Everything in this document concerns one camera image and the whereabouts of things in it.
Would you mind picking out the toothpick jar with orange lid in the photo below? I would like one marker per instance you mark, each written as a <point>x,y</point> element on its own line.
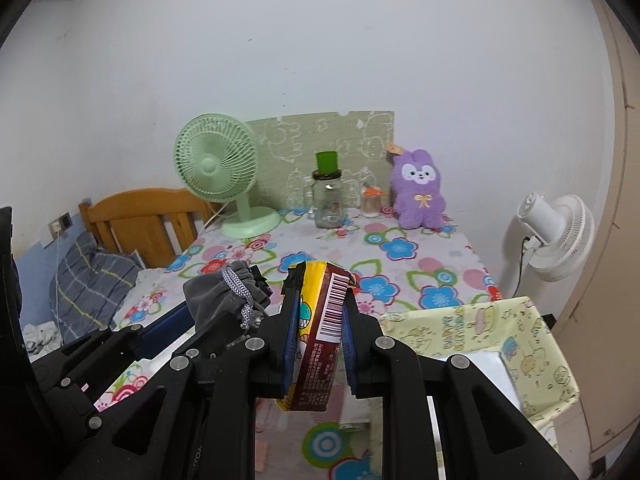
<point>371,206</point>

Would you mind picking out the purple plush bunny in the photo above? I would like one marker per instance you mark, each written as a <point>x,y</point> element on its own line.
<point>419,200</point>

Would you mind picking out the floral bed sheet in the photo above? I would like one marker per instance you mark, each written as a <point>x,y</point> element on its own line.
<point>145,300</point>

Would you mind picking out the white cloth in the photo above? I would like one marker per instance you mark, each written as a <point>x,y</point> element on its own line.
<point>42,332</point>

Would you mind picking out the clear glass mug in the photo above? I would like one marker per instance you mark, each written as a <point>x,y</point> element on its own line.
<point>309,202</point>

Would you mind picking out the green printed backing board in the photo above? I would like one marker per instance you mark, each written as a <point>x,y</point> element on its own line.
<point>320,130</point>

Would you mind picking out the grey plaid pillow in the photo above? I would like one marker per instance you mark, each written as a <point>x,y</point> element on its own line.
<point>85,285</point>

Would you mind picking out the yellow printed storage box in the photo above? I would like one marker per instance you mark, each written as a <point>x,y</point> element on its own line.
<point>530,340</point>

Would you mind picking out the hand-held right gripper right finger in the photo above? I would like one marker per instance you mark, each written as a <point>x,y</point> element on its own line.
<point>348,355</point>

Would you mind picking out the white standing fan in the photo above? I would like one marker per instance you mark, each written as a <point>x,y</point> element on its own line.
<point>565,240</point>

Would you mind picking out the yellow brown snack packet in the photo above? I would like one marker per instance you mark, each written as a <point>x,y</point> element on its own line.
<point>320,320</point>

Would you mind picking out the floral tablecloth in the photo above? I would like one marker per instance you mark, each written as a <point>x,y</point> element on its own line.
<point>400,270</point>

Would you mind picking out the wall outlet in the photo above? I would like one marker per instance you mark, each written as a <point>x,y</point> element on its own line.
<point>62,221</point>

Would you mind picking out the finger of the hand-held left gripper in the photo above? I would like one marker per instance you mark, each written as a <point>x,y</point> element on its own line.
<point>162,327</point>
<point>262,290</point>

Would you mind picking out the wooden chair back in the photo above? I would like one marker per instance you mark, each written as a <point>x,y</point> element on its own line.
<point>145,205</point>

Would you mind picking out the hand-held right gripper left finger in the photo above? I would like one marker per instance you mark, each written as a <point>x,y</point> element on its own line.
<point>288,342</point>

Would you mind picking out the beige wooden door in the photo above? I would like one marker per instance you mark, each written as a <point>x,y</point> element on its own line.
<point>620,260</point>

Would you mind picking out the glass jar with green lid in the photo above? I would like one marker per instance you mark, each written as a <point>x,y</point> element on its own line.
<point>328,200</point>

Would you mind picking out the green desk fan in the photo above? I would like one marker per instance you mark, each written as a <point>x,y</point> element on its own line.
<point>216,165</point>

